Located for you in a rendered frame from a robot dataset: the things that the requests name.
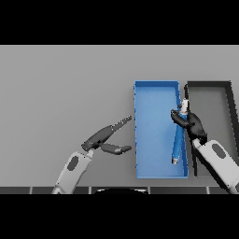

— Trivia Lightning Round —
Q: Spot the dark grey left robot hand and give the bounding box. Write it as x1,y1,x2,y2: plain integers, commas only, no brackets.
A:
81,115,133,156

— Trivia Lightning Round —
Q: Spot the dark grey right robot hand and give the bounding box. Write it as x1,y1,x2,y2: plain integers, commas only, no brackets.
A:
170,108,208,146

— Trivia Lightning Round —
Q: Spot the blue pipe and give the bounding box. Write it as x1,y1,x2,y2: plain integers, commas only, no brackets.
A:
171,98,190,165

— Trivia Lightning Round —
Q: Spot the dark grey bin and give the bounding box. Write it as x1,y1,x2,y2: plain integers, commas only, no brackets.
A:
184,80,239,177

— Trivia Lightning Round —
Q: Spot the blue bin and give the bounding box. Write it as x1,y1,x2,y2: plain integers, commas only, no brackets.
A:
134,80,190,179

